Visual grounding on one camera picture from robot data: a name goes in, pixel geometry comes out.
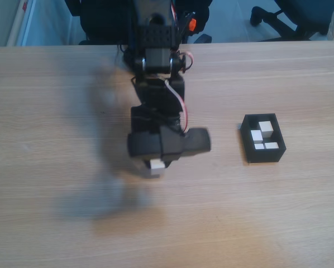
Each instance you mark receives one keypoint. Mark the black open box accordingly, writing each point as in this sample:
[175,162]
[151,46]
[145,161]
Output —
[264,156]

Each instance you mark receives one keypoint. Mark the white panel with red mark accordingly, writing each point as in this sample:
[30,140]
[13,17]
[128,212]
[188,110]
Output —
[30,25]

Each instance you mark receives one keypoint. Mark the orange clamp knob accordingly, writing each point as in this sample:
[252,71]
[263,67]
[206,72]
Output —
[192,24]

